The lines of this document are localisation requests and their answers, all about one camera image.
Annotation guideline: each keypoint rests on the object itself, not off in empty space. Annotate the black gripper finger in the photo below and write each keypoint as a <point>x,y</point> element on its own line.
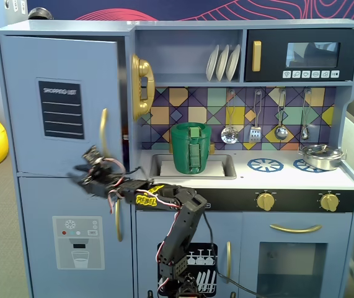
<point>91,155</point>
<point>79,180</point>

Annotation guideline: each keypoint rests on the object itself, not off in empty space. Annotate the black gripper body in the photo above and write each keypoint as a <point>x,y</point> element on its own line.
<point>90,182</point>

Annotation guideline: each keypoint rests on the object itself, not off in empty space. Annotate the blue cabinet door shopping list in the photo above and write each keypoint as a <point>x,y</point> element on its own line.
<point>21,93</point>

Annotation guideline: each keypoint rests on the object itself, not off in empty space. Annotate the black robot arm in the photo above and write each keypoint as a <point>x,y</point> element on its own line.
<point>183,229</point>

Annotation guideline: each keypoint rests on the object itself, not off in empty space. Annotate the blue door with ice dispenser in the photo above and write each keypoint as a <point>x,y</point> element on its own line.
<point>40,198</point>

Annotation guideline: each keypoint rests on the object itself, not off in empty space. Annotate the blue dishwasher door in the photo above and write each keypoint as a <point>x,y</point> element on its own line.
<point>147,226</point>

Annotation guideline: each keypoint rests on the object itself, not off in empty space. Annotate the blue oven door with window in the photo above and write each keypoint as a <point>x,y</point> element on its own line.
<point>251,254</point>

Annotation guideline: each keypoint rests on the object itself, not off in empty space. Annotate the black toy microwave door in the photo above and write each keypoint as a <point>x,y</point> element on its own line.
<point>272,37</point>

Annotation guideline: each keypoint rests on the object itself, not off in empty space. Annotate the gold toy telephone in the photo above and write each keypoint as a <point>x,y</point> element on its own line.
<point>139,105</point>

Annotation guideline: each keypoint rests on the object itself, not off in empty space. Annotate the green plastic container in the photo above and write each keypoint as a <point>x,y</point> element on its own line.
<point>181,149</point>

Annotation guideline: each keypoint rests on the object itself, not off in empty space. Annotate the gold toy faucet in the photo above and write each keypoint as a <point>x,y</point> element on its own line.
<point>211,148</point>

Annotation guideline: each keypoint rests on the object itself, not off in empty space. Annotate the grey toy sink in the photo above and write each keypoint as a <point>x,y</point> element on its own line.
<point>231,169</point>

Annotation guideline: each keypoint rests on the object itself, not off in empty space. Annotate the metal slotted spoon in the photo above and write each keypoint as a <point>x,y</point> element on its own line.
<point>229,135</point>

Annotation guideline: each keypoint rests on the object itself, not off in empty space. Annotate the white toy plate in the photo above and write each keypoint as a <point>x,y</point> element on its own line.
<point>210,63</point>
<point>233,63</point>
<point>222,63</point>

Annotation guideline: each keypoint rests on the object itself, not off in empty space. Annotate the blue toy kitchen unit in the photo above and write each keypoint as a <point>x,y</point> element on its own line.
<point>183,34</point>

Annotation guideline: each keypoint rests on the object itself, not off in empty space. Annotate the metal slotted spatula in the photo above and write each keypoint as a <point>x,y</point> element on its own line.
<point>254,135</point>

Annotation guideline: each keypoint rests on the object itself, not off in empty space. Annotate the gold stove knob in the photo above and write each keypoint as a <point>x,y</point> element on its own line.
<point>265,201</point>
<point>330,202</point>

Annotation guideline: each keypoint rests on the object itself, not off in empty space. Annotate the metal ladle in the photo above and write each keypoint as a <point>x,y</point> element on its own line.
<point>281,133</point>

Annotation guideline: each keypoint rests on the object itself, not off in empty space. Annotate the steel pot with lid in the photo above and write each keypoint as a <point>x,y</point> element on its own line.
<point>320,156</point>

